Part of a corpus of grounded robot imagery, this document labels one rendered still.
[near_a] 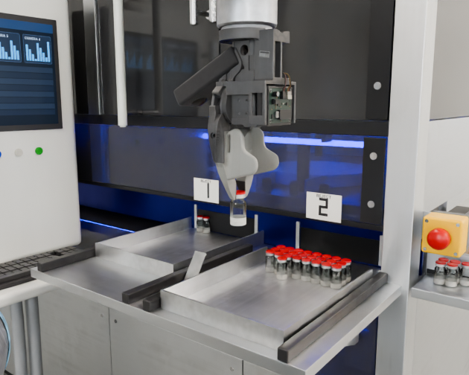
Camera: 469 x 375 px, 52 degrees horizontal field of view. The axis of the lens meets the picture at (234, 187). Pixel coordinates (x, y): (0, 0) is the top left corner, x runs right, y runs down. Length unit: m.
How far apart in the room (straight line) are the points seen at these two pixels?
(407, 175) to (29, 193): 1.03
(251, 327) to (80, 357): 1.22
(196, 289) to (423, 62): 0.61
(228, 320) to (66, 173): 0.89
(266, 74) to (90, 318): 1.36
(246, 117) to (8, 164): 0.98
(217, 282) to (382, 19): 0.61
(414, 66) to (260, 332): 0.57
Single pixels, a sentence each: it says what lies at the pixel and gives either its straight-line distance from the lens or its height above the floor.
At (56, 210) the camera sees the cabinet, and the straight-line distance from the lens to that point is 1.56.
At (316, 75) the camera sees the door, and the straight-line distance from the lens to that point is 1.09.
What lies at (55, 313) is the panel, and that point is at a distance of 1.99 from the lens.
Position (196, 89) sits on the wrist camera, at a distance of 0.65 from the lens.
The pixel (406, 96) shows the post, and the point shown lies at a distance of 1.00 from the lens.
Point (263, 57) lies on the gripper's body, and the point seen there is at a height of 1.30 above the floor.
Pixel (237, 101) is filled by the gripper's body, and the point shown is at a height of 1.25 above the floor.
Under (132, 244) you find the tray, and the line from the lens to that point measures 1.29.
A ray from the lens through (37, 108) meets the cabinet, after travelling 1.50.
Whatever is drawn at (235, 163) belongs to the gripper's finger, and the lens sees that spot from 0.61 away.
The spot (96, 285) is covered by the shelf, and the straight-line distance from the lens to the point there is 1.05.
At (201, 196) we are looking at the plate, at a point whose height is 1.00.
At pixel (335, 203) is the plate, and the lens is 1.07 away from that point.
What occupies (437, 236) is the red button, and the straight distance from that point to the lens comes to 0.98.
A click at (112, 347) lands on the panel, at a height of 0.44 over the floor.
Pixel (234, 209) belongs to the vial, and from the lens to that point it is 0.64.
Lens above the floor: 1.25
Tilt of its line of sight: 10 degrees down
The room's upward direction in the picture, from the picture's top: straight up
